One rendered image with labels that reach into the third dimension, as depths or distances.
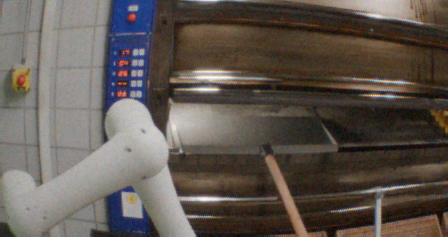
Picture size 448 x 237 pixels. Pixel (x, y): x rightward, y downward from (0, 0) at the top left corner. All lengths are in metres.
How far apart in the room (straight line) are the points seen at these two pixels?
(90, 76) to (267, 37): 0.62
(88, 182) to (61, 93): 1.15
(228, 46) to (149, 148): 1.16
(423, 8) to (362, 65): 0.42
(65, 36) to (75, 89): 0.21
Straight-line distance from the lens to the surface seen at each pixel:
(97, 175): 2.01
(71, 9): 3.05
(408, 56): 3.29
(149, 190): 2.23
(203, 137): 3.34
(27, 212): 2.03
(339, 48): 3.19
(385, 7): 3.19
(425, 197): 3.52
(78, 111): 3.15
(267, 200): 2.90
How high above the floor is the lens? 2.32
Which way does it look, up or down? 18 degrees down
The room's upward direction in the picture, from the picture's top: 4 degrees clockwise
